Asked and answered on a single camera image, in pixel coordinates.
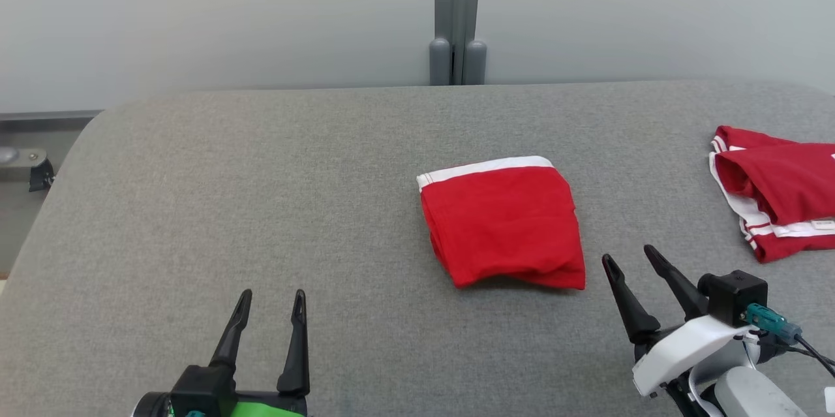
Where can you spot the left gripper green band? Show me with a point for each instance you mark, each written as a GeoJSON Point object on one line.
{"type": "Point", "coordinates": [267, 409]}

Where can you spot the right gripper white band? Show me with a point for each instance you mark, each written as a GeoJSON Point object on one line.
{"type": "Point", "coordinates": [685, 348]}

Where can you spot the red white sports jersey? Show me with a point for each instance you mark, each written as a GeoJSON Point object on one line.
{"type": "Point", "coordinates": [783, 188]}

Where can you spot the red shorts with white band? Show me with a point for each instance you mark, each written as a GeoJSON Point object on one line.
{"type": "Point", "coordinates": [502, 228]}

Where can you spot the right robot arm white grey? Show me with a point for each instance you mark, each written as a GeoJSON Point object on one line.
{"type": "Point", "coordinates": [750, 394]}

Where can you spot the grey fabric sofa cushion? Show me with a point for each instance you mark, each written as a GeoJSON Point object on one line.
{"type": "Point", "coordinates": [326, 208]}

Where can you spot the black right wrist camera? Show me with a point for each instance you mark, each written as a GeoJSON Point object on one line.
{"type": "Point", "coordinates": [734, 293]}

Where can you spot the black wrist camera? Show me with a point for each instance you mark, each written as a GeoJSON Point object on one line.
{"type": "Point", "coordinates": [202, 391]}
{"type": "Point", "coordinates": [734, 293]}

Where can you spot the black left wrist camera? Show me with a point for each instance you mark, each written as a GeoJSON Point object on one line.
{"type": "Point", "coordinates": [202, 391]}

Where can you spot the grey metal bracket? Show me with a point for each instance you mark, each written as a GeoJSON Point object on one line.
{"type": "Point", "coordinates": [29, 166]}

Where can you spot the grey wall baseboard strip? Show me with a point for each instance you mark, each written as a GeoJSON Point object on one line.
{"type": "Point", "coordinates": [45, 116]}

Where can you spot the grey partition post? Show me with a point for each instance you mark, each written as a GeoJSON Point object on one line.
{"type": "Point", "coordinates": [456, 12]}

